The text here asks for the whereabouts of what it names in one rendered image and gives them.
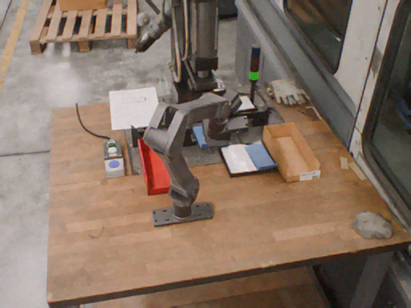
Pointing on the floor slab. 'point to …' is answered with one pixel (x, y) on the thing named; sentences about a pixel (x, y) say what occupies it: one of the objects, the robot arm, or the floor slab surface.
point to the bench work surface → (344, 203)
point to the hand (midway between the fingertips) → (211, 143)
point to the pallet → (50, 12)
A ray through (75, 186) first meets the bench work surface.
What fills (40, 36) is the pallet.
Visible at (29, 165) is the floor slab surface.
